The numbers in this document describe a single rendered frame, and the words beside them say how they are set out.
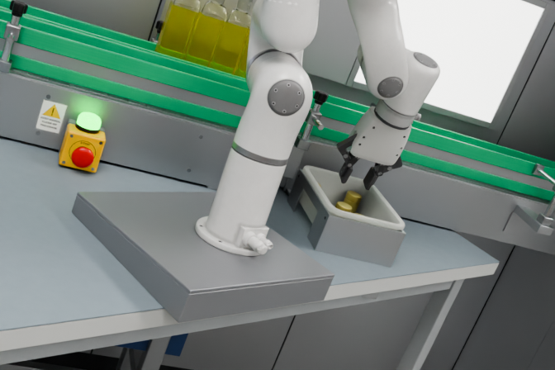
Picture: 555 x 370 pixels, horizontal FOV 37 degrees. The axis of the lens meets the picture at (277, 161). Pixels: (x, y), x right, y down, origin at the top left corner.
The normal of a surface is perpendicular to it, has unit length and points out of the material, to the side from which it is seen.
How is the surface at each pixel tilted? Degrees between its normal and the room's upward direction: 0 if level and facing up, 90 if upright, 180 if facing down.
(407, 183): 90
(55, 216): 0
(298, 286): 90
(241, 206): 88
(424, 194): 90
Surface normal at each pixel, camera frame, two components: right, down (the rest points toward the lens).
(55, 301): 0.35, -0.89
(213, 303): 0.63, 0.46
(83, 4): 0.23, 0.40
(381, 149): 0.09, 0.66
